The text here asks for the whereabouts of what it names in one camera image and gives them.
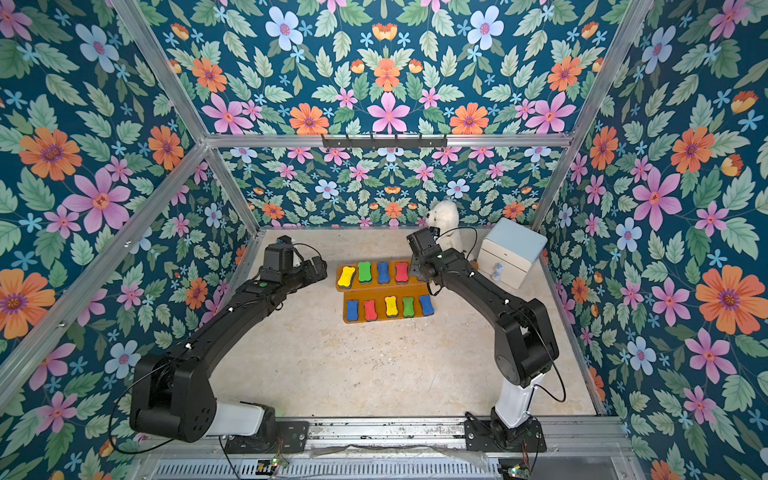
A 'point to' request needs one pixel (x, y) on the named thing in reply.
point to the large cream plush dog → (444, 216)
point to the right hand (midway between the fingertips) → (422, 263)
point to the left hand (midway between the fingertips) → (317, 263)
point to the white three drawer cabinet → (507, 252)
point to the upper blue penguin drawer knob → (499, 266)
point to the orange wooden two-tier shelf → (382, 291)
